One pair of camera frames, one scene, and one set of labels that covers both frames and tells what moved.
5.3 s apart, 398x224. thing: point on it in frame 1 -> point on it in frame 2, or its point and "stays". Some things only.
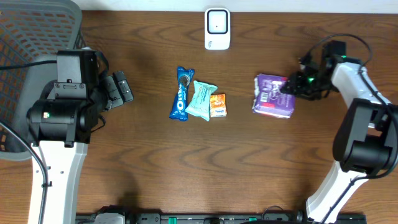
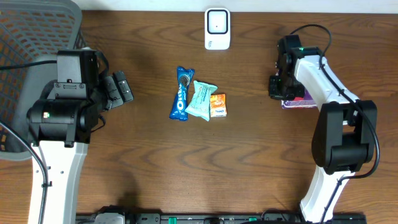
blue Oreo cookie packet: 180,102 stays
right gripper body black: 311,87 -> 285,88
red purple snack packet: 269,98 -> 306,102
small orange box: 218,105 stays
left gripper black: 109,92 stays
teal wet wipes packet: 199,105 stays
